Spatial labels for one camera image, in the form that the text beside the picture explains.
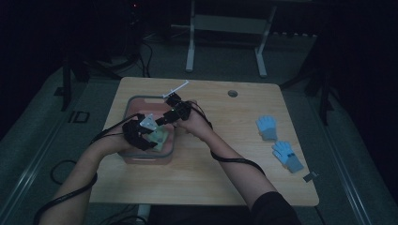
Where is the pink plastic tray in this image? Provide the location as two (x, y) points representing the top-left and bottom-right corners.
(117, 95), (176, 166)

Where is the black floor cable loop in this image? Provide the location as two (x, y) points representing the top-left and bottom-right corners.
(50, 159), (78, 186)

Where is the black floor bracket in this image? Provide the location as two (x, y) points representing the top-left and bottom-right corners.
(68, 110), (91, 124)

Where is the person's black clothing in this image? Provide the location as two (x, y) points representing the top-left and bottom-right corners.
(146, 190), (302, 225)

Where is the blue glove with grey cuff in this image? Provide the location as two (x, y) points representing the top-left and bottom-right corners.
(255, 114), (279, 142)
(271, 140), (305, 174)

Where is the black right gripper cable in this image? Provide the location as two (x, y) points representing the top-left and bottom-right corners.
(187, 100), (268, 176)

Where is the person's right hand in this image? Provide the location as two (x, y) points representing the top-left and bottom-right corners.
(173, 99), (214, 142)

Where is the grey tape strip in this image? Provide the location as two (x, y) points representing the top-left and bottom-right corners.
(302, 171), (319, 183)

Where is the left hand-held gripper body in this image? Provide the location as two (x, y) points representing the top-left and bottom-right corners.
(121, 112), (158, 143)

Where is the person's left hand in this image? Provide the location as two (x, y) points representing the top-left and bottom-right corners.
(104, 125), (139, 154)

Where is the black tripod stand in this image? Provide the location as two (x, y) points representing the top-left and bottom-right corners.
(280, 31), (336, 127)
(59, 0), (148, 113)

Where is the white metal desk frame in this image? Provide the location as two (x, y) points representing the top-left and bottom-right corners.
(184, 0), (278, 79)

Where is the green fuzzy glove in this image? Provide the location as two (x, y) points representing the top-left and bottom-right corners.
(145, 126), (170, 153)

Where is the metal floor rail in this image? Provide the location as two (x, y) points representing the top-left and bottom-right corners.
(322, 125), (374, 225)

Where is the white table leg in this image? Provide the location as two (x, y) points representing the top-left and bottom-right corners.
(135, 204), (151, 223)

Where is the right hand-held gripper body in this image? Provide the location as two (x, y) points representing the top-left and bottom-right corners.
(161, 80), (192, 122)

